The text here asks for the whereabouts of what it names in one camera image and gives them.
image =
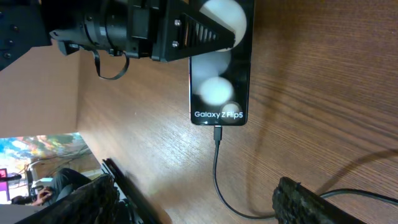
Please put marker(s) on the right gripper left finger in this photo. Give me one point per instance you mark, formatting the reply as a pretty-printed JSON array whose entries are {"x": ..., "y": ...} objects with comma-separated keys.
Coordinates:
[{"x": 110, "y": 198}]

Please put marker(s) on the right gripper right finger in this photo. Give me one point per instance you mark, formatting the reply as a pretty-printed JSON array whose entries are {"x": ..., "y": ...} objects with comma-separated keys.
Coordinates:
[{"x": 293, "y": 203}]

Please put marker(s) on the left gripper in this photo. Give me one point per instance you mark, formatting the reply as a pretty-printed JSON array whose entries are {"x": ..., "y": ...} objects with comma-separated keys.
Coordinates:
[{"x": 159, "y": 30}]

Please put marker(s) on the black Galaxy flip phone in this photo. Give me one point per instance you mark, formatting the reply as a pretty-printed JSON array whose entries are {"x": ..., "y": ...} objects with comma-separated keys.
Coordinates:
[{"x": 219, "y": 80}]

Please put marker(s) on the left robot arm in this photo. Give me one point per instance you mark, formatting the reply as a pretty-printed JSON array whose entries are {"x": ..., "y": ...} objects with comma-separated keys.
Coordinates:
[{"x": 92, "y": 25}]

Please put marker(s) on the seated person in background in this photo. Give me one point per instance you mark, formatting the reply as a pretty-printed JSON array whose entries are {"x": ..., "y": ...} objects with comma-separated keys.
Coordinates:
[{"x": 65, "y": 182}]

